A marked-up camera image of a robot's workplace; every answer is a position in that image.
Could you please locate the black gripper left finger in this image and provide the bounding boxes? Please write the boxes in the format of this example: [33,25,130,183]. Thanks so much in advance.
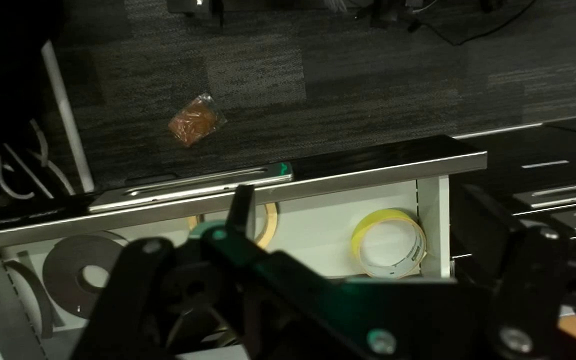
[69,186,341,360]

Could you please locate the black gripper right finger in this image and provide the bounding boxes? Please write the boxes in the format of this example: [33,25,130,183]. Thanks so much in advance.
[464,186,567,360]

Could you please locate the black drawer cabinet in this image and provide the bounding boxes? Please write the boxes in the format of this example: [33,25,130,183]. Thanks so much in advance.
[452,118,576,310]

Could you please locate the white open drawer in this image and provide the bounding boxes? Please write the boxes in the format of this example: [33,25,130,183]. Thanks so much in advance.
[0,135,487,360]

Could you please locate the tan masking tape roll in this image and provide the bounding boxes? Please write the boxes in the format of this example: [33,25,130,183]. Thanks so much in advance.
[256,201,280,247]

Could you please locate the yellow tape roll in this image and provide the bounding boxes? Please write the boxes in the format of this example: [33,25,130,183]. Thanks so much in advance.
[350,207,425,277]

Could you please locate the grey tape roll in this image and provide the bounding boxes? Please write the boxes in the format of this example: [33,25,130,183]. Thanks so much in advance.
[41,232,125,318]

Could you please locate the orange snack packet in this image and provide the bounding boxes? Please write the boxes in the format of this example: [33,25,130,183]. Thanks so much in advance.
[168,94,225,147]

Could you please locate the white cable bundle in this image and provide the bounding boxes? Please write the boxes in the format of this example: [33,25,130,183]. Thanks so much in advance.
[0,118,75,201]

